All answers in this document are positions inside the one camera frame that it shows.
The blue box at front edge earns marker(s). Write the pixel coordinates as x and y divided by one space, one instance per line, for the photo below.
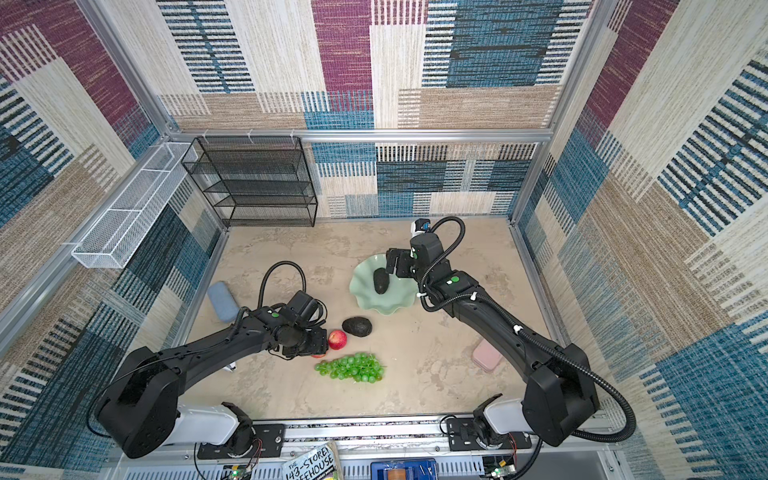
405 469

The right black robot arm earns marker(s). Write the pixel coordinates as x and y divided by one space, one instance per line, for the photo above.
560 395

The pink rectangular block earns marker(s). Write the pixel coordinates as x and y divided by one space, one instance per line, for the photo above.
486 357

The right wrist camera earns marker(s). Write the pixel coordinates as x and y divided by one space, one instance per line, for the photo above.
420 226

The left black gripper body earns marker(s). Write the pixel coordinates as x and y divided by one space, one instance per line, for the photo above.
308 341

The mint green wavy fruit bowl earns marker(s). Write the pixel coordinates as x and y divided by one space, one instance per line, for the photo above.
401 292

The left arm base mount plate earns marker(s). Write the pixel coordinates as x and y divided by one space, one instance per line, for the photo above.
258 440

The black wire mesh shelf rack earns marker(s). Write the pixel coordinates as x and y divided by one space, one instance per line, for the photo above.
254 181

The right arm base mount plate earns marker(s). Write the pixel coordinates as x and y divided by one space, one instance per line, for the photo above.
468 434

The green grape bunch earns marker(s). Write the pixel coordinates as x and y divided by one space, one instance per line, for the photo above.
360 367

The red apple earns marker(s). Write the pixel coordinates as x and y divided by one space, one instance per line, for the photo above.
337 339

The storey treehouse book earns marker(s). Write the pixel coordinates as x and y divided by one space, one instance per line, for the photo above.
320 463

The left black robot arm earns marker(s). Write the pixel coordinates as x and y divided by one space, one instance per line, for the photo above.
141 410

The dark avocado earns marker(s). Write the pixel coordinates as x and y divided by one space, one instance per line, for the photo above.
381 280
357 326

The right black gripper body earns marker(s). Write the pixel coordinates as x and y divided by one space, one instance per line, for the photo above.
406 265

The blue grey oblong sponge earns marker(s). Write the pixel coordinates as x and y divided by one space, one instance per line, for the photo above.
223 302

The white wire mesh basket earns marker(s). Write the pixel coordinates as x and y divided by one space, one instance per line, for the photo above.
114 238

